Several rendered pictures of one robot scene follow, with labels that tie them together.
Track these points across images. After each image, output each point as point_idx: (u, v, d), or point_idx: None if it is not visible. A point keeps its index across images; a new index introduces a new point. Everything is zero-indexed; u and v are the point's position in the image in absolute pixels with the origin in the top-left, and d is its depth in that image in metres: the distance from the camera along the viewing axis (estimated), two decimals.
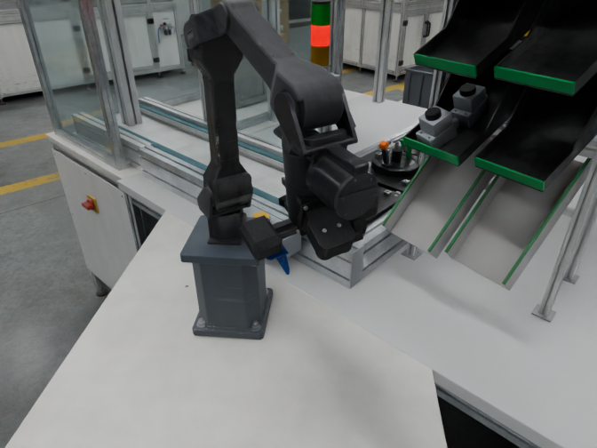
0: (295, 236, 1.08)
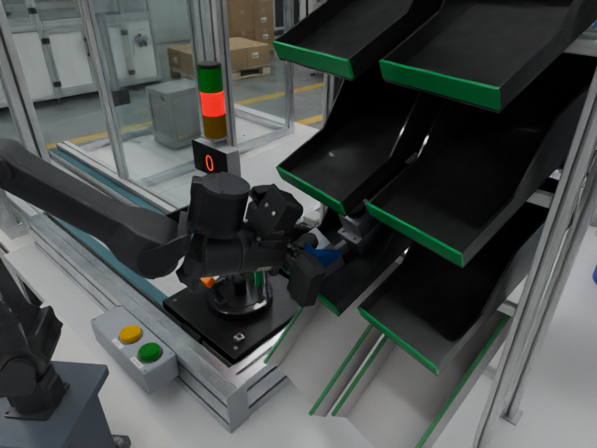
0: (167, 364, 0.87)
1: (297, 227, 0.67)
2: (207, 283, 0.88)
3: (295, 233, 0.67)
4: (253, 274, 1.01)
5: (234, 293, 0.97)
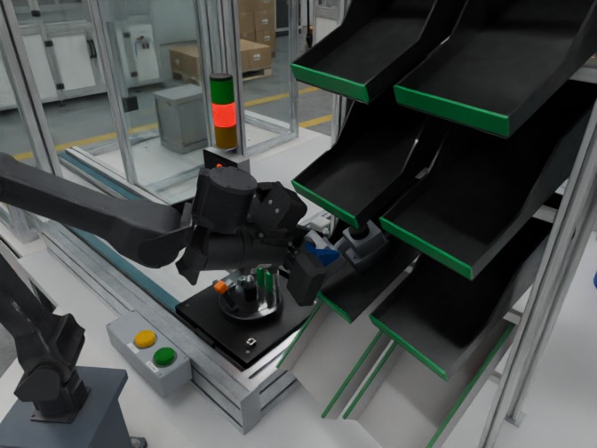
0: (181, 368, 0.90)
1: (298, 227, 0.67)
2: (219, 289, 0.91)
3: (296, 233, 0.67)
4: (263, 280, 1.04)
5: (245, 299, 1.00)
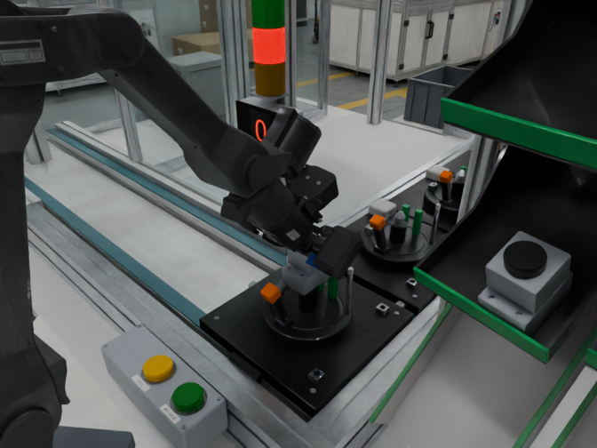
0: (214, 415, 0.59)
1: None
2: (270, 296, 0.61)
3: None
4: (322, 282, 0.74)
5: (300, 309, 0.70)
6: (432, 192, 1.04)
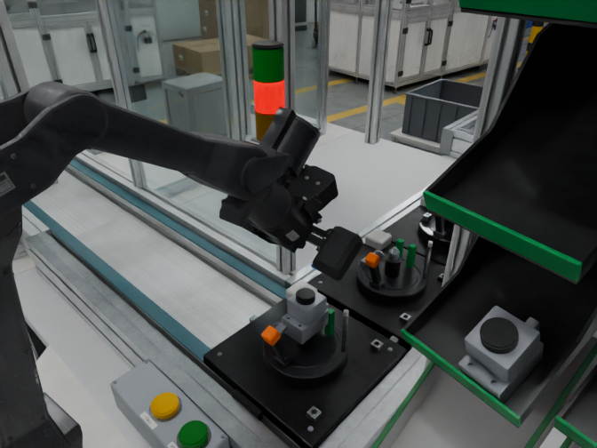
0: None
1: None
2: (270, 339, 0.65)
3: None
4: None
5: (298, 347, 0.74)
6: (425, 222, 1.08)
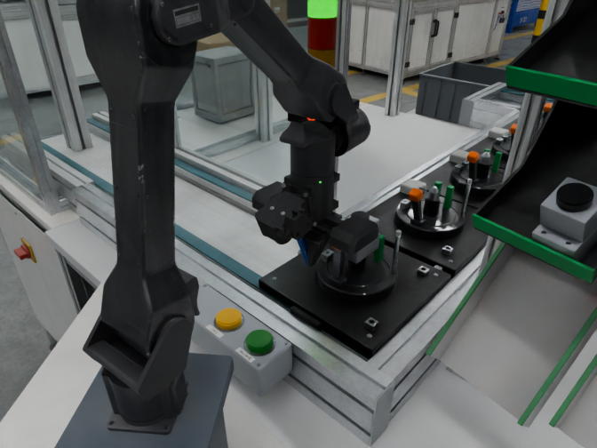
0: (282, 357, 0.67)
1: (308, 244, 0.64)
2: None
3: None
4: None
5: (350, 270, 0.78)
6: (457, 173, 1.12)
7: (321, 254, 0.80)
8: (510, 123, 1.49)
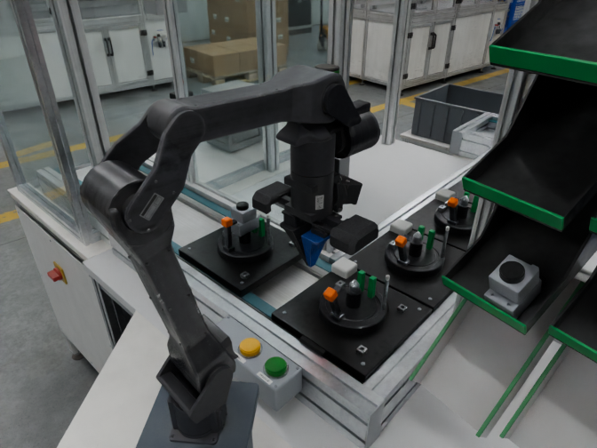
0: (294, 380, 0.83)
1: None
2: (226, 221, 1.06)
3: None
4: (256, 227, 1.17)
5: (240, 242, 1.14)
6: (392, 250, 1.12)
7: (221, 232, 1.16)
8: (461, 180, 1.48)
